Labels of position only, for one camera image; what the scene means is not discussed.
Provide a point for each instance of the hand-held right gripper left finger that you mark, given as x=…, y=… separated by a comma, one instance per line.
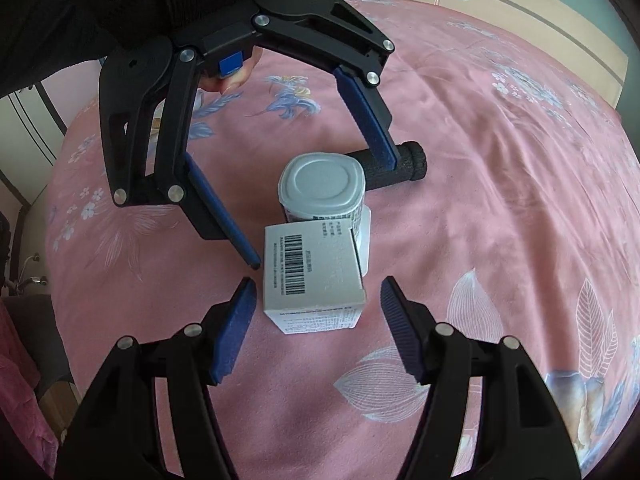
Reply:
x=232, y=332

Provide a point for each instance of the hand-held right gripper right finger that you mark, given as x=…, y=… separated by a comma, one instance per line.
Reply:
x=402, y=325

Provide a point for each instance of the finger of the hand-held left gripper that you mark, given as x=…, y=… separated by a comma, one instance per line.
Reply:
x=370, y=115
x=220, y=210

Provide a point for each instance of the grey lid bottle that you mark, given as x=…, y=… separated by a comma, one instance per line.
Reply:
x=320, y=185

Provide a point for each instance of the white barcode box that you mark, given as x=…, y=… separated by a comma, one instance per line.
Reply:
x=315, y=270

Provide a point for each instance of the person's left hand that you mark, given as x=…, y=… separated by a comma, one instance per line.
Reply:
x=235, y=82

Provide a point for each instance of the black foam cylinder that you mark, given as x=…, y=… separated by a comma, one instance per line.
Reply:
x=411, y=162

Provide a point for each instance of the white wardrobe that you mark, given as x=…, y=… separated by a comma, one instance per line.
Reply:
x=75, y=92

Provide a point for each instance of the pink floral blanket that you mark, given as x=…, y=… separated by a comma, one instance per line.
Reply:
x=500, y=185

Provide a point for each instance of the beige headboard with butterfly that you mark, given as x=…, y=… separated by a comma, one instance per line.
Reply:
x=525, y=15

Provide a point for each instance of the pink quilted cushion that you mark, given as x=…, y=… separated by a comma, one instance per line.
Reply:
x=17, y=410

